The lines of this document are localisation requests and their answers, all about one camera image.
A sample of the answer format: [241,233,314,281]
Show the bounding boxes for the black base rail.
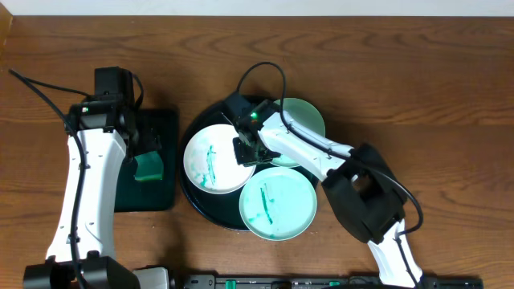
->
[182,275,484,289]

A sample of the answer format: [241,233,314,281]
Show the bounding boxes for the green plate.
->
[271,98,326,168]
[239,167,317,241]

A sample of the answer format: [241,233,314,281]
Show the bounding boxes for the rectangular black tray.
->
[115,109,178,213]

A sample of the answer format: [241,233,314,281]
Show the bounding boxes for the green sponge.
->
[134,151,164,182]

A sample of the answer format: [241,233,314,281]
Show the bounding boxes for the white plate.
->
[183,124,256,194]

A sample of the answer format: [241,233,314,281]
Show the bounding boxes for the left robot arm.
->
[23,96,170,288]

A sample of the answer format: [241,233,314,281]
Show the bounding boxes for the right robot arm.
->
[226,100,423,288]

